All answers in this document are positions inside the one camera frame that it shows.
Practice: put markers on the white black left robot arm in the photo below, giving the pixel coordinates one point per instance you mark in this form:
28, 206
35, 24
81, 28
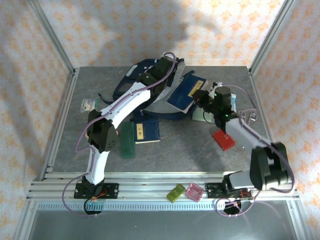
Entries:
130, 103

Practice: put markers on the aluminium frame post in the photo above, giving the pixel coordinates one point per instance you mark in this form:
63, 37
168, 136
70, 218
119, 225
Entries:
50, 35
268, 35

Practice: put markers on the large blue book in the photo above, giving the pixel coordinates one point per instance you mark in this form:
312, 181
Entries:
185, 92

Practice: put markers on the blue wet wipes pack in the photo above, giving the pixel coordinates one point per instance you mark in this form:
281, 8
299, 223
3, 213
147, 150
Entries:
233, 100

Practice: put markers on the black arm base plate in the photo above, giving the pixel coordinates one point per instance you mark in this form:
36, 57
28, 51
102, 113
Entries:
212, 191
112, 190

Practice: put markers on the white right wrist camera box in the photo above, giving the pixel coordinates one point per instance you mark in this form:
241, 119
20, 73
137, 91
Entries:
215, 85

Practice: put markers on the small pink plastic box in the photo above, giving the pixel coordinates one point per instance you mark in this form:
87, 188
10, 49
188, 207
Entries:
194, 192

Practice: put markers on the green translucent pencil case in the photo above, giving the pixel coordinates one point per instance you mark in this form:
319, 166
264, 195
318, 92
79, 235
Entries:
128, 142

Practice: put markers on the grey metal panel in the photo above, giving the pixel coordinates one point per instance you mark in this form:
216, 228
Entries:
150, 225

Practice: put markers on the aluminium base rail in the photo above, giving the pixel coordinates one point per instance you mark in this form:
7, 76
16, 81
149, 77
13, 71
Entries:
150, 186

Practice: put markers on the sage green wallet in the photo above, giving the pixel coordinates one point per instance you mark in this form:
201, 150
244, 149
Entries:
198, 115

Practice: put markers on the small blue notebook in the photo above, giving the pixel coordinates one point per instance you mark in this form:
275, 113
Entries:
150, 130

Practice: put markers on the small green plastic box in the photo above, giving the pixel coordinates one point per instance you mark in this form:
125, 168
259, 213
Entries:
175, 193

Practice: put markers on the small green tissue packet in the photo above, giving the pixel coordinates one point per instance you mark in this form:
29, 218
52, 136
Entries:
89, 105

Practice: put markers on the navy blue backpack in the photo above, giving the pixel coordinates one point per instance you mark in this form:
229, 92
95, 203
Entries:
130, 82

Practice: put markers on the silver metal eyelash curler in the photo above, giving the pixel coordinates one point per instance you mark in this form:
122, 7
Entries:
241, 114

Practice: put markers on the aluminium side rail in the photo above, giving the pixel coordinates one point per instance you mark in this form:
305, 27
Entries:
62, 120
265, 130

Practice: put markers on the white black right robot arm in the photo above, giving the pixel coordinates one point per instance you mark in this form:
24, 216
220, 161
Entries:
240, 132

